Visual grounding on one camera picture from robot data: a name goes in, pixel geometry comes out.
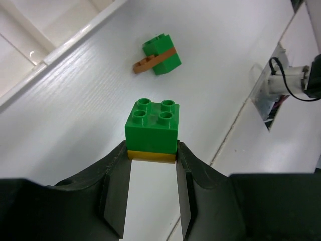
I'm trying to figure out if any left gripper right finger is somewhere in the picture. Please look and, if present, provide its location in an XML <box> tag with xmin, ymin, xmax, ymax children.
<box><xmin>176</xmin><ymin>141</ymin><xmax>320</xmax><ymax>240</ymax></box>

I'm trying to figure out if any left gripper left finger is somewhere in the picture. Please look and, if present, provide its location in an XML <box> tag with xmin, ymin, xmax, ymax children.
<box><xmin>1</xmin><ymin>142</ymin><xmax>131</xmax><ymax>240</ymax></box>

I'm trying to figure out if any yellow lego plate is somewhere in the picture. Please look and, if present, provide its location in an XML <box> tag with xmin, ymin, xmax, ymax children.
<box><xmin>127</xmin><ymin>150</ymin><xmax>176</xmax><ymax>164</ymax></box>

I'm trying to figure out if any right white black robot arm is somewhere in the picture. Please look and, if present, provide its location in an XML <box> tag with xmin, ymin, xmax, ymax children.
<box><xmin>267</xmin><ymin>55</ymin><xmax>320</xmax><ymax>102</ymax></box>

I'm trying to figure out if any thin brown lego plate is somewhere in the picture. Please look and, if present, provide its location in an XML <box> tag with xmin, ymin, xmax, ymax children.
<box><xmin>133</xmin><ymin>47</ymin><xmax>177</xmax><ymax>74</ymax></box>

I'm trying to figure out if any green lego brick pair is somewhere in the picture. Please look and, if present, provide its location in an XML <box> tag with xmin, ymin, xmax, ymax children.
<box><xmin>142</xmin><ymin>33</ymin><xmax>182</xmax><ymax>75</ymax></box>

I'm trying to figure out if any white three-compartment tray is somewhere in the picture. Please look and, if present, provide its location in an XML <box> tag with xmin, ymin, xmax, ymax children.
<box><xmin>1</xmin><ymin>0</ymin><xmax>125</xmax><ymax>105</ymax></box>

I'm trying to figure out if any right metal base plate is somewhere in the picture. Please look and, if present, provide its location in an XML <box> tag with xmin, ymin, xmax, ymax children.
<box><xmin>250</xmin><ymin>42</ymin><xmax>286</xmax><ymax>131</ymax></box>

